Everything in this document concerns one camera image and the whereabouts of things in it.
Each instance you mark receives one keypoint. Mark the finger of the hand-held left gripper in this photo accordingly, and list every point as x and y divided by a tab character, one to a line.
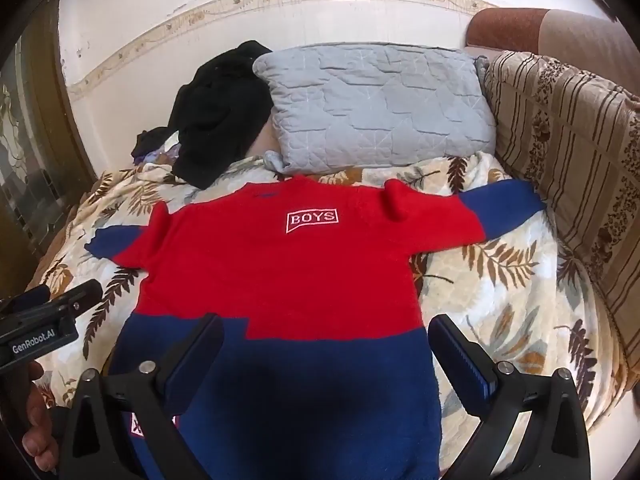
27	299
80	295

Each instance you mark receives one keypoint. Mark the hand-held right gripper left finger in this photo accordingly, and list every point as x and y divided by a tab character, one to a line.
187	366

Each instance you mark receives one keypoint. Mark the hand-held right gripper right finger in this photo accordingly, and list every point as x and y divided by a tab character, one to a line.
465	366

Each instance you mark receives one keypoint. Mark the red and blue knit sweater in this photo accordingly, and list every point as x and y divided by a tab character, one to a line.
300	270

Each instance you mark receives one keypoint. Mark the person's left hand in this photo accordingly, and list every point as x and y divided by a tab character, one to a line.
42	435

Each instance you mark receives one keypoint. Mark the leaf print blanket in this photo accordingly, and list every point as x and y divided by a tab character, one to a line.
500	285

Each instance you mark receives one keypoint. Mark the wooden glass door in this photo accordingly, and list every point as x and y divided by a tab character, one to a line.
30	160

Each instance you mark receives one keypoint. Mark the dark purple cloth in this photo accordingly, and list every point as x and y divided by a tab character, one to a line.
152	142

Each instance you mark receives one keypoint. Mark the black garment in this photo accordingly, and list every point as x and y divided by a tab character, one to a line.
220	110

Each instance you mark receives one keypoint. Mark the striped floral sofa cushion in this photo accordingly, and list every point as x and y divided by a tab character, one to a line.
565	150

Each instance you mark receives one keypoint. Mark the grey quilted pillow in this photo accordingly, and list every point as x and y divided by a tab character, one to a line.
375	105

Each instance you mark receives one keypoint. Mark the brown upholstered headboard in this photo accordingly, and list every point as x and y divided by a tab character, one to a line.
505	27

